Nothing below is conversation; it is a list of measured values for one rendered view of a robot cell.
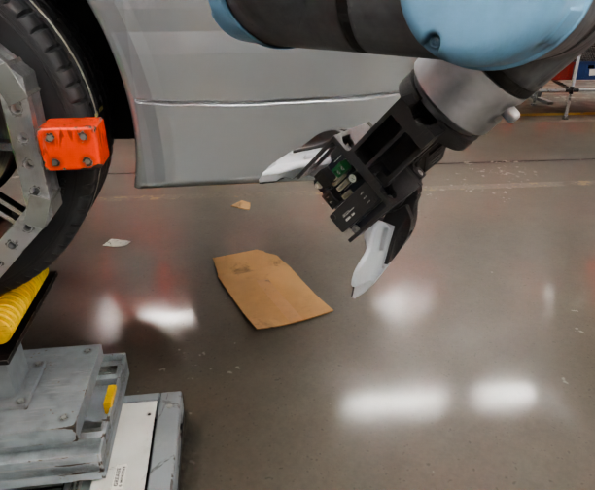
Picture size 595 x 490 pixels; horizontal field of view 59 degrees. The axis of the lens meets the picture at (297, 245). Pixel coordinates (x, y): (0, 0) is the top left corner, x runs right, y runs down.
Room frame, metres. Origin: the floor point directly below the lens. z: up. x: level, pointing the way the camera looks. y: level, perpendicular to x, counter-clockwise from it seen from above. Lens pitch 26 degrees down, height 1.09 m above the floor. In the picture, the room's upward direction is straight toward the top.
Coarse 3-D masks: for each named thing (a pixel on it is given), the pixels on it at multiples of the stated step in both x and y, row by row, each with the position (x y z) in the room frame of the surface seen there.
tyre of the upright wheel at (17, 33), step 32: (0, 0) 0.89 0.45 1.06; (32, 0) 0.98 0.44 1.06; (0, 32) 0.89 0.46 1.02; (32, 32) 0.90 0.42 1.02; (64, 32) 1.01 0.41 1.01; (32, 64) 0.90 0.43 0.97; (64, 64) 0.91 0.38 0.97; (96, 64) 1.10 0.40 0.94; (64, 96) 0.90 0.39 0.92; (96, 96) 1.01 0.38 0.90; (64, 192) 0.90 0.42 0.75; (96, 192) 1.00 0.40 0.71; (64, 224) 0.90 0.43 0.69; (32, 256) 0.89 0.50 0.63; (0, 288) 0.88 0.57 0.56
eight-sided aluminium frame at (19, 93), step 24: (0, 48) 0.85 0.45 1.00; (0, 72) 0.81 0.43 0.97; (24, 72) 0.84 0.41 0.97; (0, 96) 0.81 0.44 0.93; (24, 96) 0.81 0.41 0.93; (24, 120) 0.81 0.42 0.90; (24, 144) 0.81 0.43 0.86; (24, 168) 0.81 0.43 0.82; (24, 192) 0.81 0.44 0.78; (48, 192) 0.82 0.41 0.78; (24, 216) 0.81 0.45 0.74; (48, 216) 0.81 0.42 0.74; (0, 240) 0.80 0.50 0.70; (24, 240) 0.81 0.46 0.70; (0, 264) 0.80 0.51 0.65
